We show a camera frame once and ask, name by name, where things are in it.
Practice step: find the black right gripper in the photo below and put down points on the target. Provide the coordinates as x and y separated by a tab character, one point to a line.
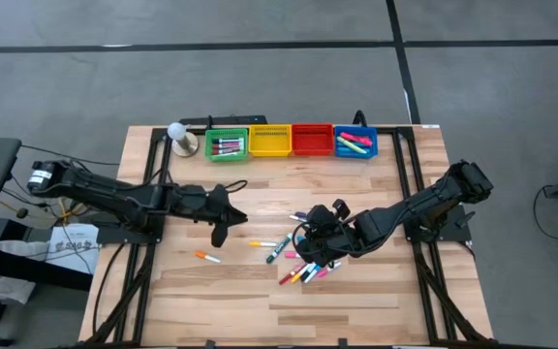
342	237

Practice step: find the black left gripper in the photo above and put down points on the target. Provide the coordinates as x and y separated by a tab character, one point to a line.
201	203

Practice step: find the purple fine-tip marker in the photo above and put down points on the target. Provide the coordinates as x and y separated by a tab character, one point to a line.
300	214

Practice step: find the orange fine-tip marker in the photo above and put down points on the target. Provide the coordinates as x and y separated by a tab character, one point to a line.
207	257

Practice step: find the dark green Expo marker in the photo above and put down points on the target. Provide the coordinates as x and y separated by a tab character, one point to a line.
279	248

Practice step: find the light green Expo marker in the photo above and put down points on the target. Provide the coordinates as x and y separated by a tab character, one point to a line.
228	153

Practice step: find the red Expo marker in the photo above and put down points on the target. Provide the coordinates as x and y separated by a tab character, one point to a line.
228	149

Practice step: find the yellow highlighter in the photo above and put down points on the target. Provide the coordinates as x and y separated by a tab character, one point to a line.
351	146

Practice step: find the pink highlighter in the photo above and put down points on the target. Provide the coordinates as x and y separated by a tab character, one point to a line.
365	143
351	136

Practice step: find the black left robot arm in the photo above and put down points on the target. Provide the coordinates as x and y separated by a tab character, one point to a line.
109	191

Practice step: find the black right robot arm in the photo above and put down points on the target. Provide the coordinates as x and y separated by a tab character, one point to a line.
419	203

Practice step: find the blue fine-tip marker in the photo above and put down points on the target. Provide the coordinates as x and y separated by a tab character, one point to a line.
315	272

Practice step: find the black fine-tip marker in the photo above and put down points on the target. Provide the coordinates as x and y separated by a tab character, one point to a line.
305	275

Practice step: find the red fine-tip marker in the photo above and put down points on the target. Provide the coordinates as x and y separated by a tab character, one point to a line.
288	277

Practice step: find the white bulb brass lamp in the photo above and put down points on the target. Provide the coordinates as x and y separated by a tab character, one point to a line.
185	144

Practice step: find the red plastic basket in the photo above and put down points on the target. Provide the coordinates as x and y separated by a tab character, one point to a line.
312	140

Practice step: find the yellow plastic basket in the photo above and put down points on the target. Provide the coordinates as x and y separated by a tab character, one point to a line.
269	143

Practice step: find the green plastic basket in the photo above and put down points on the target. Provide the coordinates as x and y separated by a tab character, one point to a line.
226	132

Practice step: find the black power strip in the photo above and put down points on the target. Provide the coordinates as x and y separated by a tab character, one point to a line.
230	119

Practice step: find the black table clamp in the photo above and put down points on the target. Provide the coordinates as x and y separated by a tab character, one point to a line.
209	344
342	343

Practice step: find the blue plastic basket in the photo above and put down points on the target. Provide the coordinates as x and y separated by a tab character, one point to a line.
375	131

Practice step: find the white printed paper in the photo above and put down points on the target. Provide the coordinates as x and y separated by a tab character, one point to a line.
73	252

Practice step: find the black metal beam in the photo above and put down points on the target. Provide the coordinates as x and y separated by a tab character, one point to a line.
27	269

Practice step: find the white plastic bag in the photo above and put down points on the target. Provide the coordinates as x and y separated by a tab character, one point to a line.
8	286

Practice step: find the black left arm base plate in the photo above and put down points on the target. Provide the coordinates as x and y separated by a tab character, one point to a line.
114	235

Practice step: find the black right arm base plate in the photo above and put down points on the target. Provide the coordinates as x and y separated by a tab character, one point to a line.
453	230

